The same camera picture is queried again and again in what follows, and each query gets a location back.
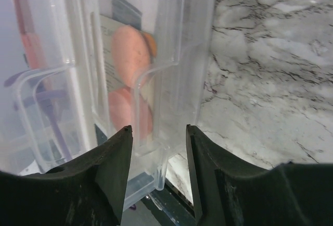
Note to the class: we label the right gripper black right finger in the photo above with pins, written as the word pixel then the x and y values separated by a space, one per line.
pixel 228 190

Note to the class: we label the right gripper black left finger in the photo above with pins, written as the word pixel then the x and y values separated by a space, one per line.
pixel 88 190

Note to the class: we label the purple eyelash curler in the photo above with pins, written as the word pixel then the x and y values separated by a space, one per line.
pixel 36 114

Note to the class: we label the white plastic drawer organizer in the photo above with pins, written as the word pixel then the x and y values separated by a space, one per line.
pixel 74 72

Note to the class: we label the pink round makeup sponge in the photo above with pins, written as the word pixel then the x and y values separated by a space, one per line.
pixel 129 52

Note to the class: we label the orange round makeup sponge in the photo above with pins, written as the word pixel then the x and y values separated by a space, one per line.
pixel 151 43

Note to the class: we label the small cream sachet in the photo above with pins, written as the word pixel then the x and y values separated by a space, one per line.
pixel 108 27

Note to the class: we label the thin pink makeup pencil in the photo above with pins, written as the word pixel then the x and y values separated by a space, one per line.
pixel 32 45

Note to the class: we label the eyeshadow palette package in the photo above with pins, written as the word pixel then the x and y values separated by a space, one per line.
pixel 126 13

